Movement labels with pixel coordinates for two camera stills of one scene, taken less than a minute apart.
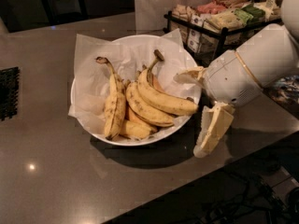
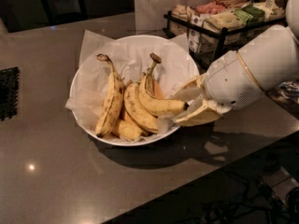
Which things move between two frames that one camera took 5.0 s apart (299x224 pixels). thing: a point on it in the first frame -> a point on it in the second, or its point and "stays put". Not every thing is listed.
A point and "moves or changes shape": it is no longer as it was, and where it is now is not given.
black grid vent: [9, 79] stays put
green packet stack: [250, 14] stays put
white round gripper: [230, 78] -> [232, 78]
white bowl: [135, 90] stays put
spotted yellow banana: [115, 108] moves or changes shape
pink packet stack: [211, 7] stays put
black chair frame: [64, 4] stays put
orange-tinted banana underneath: [135, 118] -> [158, 93]
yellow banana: [161, 99] moves or changes shape
